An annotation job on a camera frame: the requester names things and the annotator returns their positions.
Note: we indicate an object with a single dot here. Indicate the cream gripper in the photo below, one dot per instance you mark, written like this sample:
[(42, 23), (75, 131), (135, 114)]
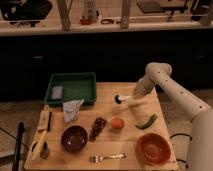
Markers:
[(135, 102)]

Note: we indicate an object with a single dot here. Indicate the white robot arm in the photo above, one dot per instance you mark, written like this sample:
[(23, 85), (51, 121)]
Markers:
[(200, 114)]

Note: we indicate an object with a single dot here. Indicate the orange bowl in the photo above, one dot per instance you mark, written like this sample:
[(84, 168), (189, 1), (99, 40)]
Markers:
[(152, 149)]

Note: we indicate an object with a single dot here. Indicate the dark purple bowl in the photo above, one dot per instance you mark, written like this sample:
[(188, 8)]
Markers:
[(74, 139)]

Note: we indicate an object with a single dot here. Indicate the green chili pepper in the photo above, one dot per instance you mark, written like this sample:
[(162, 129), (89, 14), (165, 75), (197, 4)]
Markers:
[(148, 123)]

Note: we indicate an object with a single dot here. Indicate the orange tomato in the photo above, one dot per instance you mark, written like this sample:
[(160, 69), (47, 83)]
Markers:
[(117, 123)]

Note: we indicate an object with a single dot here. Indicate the bunch of dark grapes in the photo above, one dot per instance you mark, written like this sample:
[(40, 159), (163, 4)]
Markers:
[(97, 127)]

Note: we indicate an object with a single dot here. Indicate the green plastic tray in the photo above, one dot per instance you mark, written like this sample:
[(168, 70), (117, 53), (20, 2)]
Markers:
[(75, 86)]

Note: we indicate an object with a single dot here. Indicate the crumpled grey cloth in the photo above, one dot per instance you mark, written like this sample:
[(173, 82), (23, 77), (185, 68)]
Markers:
[(71, 109)]

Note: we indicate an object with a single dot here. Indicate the silver fork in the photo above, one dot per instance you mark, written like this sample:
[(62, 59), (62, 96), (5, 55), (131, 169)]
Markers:
[(98, 158)]

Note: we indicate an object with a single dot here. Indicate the grey sponge in tray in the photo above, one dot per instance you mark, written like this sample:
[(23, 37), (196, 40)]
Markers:
[(56, 92)]

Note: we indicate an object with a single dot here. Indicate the wooden block with knife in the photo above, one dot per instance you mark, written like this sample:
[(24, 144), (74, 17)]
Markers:
[(44, 121)]

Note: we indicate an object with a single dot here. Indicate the red object on shelf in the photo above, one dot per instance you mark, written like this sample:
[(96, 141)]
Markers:
[(85, 21)]

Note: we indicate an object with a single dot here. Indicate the black pole at left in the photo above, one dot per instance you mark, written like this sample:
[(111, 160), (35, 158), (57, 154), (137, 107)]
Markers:
[(20, 132)]

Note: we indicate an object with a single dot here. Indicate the black office chair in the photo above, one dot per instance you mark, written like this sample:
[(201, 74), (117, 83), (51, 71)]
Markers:
[(29, 12)]

